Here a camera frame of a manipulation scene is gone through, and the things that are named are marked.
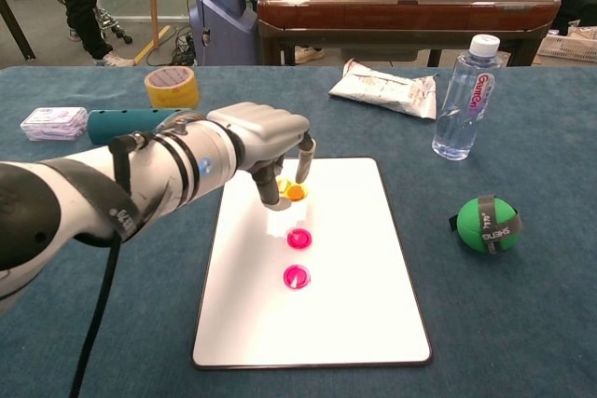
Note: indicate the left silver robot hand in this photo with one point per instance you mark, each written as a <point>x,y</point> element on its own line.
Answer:
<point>266,130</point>

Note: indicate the pink token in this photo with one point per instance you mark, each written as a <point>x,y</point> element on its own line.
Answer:
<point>296,277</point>
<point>298,238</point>

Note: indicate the white sneaker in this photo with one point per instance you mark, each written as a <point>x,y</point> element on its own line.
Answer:
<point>308,54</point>

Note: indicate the yellow tape roll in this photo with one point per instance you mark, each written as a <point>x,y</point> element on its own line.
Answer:
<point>172,92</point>

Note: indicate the white snack bag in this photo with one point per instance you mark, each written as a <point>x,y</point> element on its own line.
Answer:
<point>387,90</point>

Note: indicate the teal cylinder block with holes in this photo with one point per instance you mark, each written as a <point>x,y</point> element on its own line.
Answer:
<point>107,125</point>

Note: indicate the brown mahjong table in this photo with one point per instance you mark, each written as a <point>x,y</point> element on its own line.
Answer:
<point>396,16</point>

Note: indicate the black rolling stool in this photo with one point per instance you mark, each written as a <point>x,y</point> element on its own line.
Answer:
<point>112,20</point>

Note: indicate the white magnetic board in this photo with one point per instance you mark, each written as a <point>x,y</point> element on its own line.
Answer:
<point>350,305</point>

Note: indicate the clear water bottle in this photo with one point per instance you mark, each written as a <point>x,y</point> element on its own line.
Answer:
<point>466,100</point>

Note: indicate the small white purple box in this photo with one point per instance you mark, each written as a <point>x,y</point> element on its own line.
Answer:
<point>55,124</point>

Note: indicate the person in black clothes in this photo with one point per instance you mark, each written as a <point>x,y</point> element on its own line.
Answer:
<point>84,6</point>

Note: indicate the black table leg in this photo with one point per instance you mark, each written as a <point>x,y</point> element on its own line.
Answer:
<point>16,27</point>

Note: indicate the blue felt table cover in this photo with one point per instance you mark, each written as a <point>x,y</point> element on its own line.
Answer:
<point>490,323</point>

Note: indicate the white plastic crate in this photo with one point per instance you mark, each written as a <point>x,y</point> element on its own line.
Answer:
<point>569,46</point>

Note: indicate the black bag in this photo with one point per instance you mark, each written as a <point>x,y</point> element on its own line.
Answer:
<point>578,11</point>

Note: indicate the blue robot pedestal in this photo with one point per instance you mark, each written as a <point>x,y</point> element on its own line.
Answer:
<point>224,20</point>

